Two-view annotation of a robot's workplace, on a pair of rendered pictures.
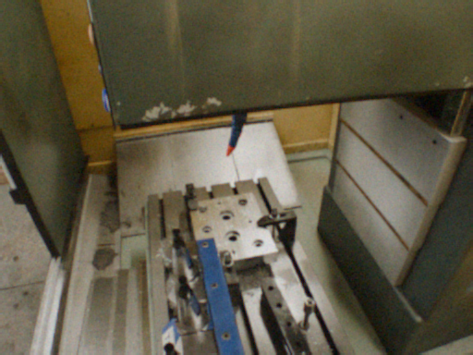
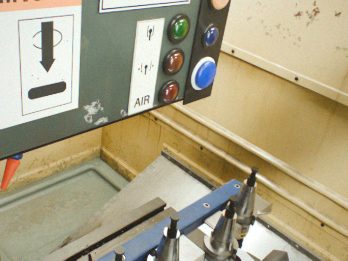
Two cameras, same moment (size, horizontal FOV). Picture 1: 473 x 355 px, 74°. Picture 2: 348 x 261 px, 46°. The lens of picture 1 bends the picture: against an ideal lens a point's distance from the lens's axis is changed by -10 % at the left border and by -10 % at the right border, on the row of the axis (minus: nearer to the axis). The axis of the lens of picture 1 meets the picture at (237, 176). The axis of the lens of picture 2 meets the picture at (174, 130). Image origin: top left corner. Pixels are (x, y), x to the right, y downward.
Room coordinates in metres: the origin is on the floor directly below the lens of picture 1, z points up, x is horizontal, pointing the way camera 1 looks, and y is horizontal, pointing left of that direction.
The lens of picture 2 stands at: (0.65, 0.45, 1.76)
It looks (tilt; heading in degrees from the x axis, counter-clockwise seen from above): 30 degrees down; 231
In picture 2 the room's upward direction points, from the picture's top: 10 degrees clockwise
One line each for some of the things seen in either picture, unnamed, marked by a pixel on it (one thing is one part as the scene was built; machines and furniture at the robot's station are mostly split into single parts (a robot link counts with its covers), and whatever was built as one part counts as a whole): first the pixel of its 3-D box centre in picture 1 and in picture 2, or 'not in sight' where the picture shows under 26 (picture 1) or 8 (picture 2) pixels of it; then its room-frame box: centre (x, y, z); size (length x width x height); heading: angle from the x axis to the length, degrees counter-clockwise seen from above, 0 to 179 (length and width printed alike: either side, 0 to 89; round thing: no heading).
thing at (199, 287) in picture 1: (187, 293); not in sight; (0.38, 0.10, 1.21); 0.07 x 0.05 x 0.01; 102
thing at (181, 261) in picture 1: (181, 256); not in sight; (0.44, 0.11, 1.26); 0.04 x 0.04 x 0.07
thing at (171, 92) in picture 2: not in sight; (169, 93); (0.43, 0.16, 1.59); 0.02 x 0.01 x 0.02; 12
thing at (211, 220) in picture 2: not in sight; (224, 225); (0.17, 0.06, 1.21); 0.07 x 0.05 x 0.01; 102
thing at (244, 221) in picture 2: not in sight; (241, 213); (0.11, 0.04, 1.21); 0.06 x 0.06 x 0.03
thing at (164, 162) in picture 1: (206, 181); not in sight; (1.37, 0.15, 0.75); 0.89 x 0.67 x 0.26; 102
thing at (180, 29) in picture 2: not in sight; (179, 29); (0.43, 0.16, 1.65); 0.02 x 0.01 x 0.02; 12
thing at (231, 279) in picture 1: (228, 273); not in sight; (0.62, 0.03, 0.97); 0.13 x 0.03 x 0.15; 12
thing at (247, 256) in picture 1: (229, 230); not in sight; (0.80, 0.03, 0.97); 0.29 x 0.23 x 0.05; 12
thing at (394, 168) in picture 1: (377, 176); not in sight; (0.81, -0.42, 1.16); 0.48 x 0.05 x 0.51; 12
